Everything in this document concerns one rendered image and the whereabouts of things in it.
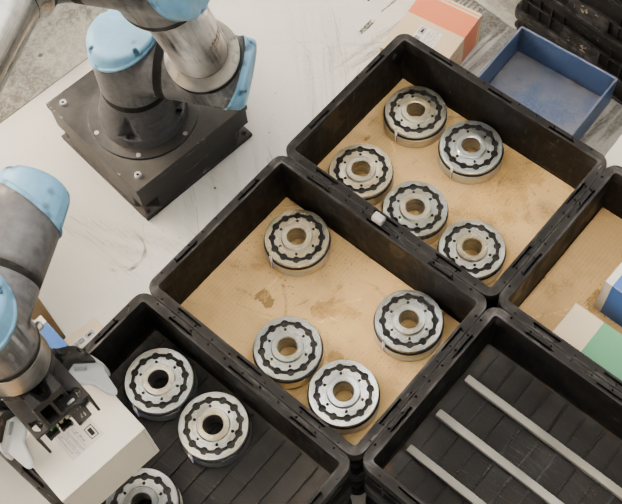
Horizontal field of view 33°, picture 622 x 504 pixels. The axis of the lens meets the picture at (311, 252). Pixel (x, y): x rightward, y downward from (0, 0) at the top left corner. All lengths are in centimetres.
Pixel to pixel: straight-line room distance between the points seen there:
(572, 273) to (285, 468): 53
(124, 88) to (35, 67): 135
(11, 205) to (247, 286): 66
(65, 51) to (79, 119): 118
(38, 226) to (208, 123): 84
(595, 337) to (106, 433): 70
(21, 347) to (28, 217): 12
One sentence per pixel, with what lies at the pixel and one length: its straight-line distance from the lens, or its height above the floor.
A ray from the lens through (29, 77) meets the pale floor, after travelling 299.
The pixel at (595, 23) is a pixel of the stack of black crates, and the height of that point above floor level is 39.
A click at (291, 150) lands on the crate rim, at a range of 160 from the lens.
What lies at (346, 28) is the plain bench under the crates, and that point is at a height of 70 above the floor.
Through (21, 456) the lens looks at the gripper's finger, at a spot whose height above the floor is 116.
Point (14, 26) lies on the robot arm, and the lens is 119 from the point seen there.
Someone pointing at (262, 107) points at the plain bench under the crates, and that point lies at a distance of 193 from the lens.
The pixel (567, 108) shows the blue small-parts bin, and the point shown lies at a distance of 194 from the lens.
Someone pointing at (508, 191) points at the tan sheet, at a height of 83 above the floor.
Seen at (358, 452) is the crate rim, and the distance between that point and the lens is 139.
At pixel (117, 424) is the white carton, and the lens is 122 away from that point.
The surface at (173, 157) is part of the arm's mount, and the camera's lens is 177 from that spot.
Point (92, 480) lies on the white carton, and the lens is 122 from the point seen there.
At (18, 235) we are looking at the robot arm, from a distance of 99.
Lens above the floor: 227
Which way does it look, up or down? 63 degrees down
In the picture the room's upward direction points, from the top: 7 degrees counter-clockwise
